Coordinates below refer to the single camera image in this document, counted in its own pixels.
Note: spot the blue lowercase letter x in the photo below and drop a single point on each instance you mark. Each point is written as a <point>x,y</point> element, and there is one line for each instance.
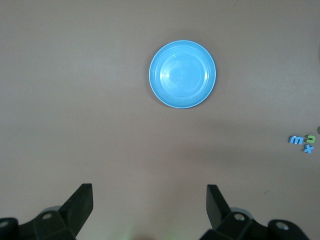
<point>308,149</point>

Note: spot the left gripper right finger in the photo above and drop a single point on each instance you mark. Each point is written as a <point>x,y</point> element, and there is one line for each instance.
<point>220,215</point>

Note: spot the blue plate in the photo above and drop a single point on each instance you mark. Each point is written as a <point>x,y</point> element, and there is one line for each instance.
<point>182,75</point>

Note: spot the brown table mat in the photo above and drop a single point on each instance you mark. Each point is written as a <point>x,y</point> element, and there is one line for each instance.
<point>75,100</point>

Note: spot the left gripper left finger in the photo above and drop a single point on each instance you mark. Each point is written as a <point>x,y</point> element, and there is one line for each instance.
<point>75,212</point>

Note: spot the blue lowercase letter m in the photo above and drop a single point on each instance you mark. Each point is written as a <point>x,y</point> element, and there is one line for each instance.
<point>296,140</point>

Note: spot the green lowercase letter u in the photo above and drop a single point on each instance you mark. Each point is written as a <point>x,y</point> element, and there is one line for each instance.
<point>313,138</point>

